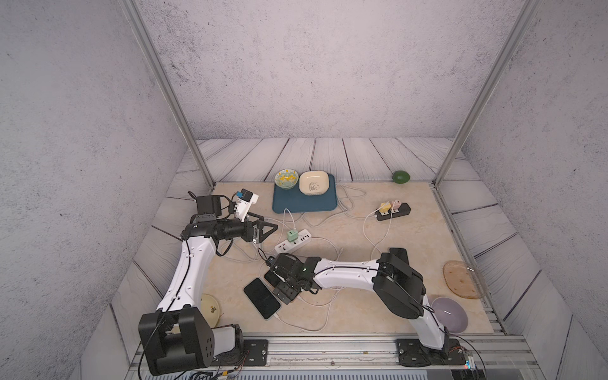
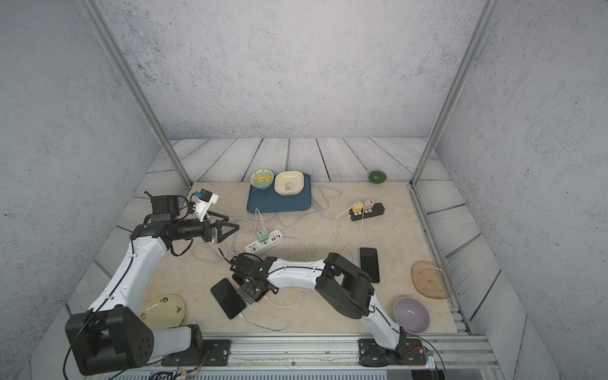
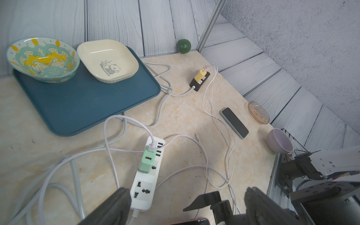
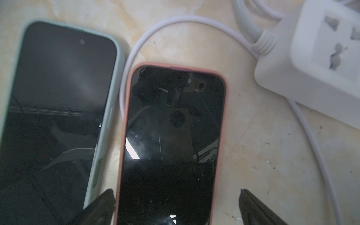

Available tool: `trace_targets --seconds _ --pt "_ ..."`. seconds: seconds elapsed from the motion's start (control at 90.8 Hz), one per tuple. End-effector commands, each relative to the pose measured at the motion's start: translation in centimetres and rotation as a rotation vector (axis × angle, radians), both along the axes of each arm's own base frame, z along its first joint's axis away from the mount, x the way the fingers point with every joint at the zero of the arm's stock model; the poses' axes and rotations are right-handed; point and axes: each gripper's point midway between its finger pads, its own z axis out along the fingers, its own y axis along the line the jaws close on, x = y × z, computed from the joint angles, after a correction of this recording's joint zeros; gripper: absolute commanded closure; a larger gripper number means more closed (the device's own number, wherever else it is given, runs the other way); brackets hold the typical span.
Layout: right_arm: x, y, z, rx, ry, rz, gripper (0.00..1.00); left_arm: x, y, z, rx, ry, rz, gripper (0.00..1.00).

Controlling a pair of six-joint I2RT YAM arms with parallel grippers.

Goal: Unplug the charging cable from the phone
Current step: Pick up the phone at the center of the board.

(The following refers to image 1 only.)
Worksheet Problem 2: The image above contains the white charging cable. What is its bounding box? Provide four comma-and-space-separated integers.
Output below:
279, 208, 343, 307
272, 208, 395, 333

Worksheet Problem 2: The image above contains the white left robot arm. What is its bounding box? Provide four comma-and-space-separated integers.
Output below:
138, 189, 278, 376

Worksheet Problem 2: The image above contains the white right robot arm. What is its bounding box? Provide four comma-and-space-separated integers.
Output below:
264, 248, 450, 352

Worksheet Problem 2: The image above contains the white black-screen phone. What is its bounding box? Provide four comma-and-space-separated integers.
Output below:
244, 278, 280, 320

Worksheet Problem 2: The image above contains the green usb charger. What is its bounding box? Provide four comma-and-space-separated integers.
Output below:
287, 229, 299, 242

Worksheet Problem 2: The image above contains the white power strip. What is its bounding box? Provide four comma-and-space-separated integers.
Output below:
274, 229, 312, 254

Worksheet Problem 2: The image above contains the dark teal tray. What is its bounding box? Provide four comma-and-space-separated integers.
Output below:
272, 174, 338, 214

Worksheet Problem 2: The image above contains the patterned teal yellow bowl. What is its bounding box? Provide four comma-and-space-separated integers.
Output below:
274, 169, 299, 190

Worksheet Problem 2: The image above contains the cream square panda bowl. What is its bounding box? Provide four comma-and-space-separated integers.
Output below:
299, 170, 330, 196

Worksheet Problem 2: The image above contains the cream yellow plate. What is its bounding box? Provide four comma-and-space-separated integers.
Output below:
199, 294, 222, 328

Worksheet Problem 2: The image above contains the yellow usb charger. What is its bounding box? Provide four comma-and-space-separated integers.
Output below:
378, 202, 392, 215

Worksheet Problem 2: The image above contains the pink usb charger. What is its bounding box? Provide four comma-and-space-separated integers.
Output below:
391, 200, 402, 212

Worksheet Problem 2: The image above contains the black power strip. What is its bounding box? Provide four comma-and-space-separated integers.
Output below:
375, 204, 411, 222

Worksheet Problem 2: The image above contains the green lime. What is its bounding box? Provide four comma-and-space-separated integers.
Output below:
392, 170, 411, 185

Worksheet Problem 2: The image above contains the purple plate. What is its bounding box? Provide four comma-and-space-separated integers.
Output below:
431, 297, 469, 333

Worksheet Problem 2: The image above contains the brown glass plate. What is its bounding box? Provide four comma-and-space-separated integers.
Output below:
443, 261, 484, 299

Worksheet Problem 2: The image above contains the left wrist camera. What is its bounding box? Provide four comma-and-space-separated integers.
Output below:
234, 188, 259, 222

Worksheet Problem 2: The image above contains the grey power strip cord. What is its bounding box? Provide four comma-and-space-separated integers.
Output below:
222, 184, 381, 264

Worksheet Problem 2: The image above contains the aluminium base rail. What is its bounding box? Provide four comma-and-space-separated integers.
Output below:
228, 333, 544, 379

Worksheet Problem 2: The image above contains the aluminium frame post left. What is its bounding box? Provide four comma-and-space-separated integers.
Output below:
120, 0, 216, 189

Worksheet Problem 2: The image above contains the aluminium frame post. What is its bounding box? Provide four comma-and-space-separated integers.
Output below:
432, 0, 542, 189
120, 0, 216, 189

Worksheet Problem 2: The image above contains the aluminium frame post right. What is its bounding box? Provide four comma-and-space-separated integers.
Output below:
432, 0, 542, 189

